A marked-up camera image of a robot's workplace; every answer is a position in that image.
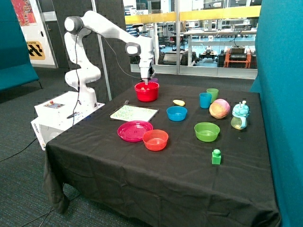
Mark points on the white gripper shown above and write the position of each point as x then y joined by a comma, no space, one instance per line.
146,69

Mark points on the pink plastic plate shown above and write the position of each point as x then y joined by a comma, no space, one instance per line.
133,131

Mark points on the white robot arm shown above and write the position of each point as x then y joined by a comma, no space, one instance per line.
79,27

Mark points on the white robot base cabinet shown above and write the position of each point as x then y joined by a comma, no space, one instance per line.
57,115

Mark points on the red deep bowl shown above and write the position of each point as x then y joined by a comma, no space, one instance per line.
147,95

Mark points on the blue plastic bowl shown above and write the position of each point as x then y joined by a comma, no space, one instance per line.
176,113

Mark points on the orange-red shallow bowl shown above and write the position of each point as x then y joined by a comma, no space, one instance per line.
155,140

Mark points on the green plastic bowl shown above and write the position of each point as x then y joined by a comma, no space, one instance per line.
206,131

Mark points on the yellow toy potato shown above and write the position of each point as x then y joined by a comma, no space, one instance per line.
178,102

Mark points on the blue plastic cup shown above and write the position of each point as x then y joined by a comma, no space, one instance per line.
205,100

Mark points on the green plastic cup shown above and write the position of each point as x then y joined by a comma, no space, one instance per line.
214,93

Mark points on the black tablecloth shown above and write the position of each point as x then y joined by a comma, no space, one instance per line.
178,186

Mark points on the pastel multicolour ball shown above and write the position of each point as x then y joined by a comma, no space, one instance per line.
219,109

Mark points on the blue sippy bottle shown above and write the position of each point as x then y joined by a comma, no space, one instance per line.
240,114

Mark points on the green toy block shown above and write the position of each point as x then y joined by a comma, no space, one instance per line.
216,157

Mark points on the yellow black warning sign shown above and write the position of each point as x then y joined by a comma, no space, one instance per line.
35,50

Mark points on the teal sofa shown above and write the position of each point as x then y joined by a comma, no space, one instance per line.
15,66

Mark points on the teal partition wall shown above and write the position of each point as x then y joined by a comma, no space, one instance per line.
279,49

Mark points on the red wall poster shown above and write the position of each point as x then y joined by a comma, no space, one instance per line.
24,12

